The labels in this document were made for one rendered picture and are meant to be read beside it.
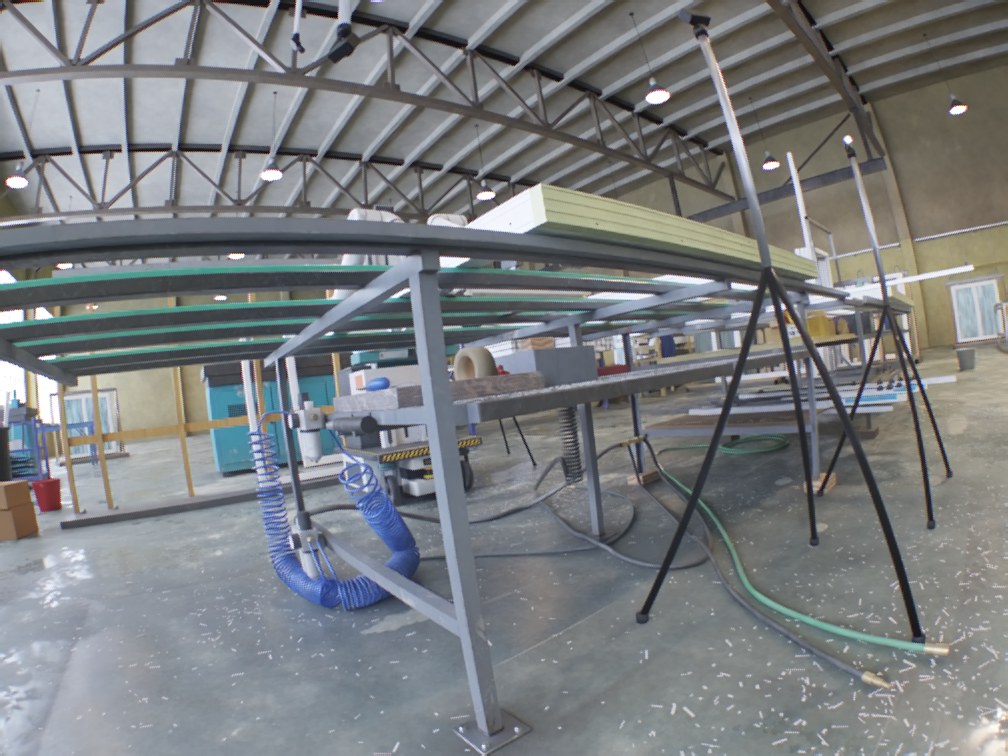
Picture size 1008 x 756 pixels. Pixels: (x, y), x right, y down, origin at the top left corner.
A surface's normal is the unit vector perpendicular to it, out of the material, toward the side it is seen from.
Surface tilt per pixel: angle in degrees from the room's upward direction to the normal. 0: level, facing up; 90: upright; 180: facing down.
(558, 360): 90
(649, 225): 90
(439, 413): 90
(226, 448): 90
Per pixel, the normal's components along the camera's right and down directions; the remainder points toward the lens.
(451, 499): 0.60, -0.09
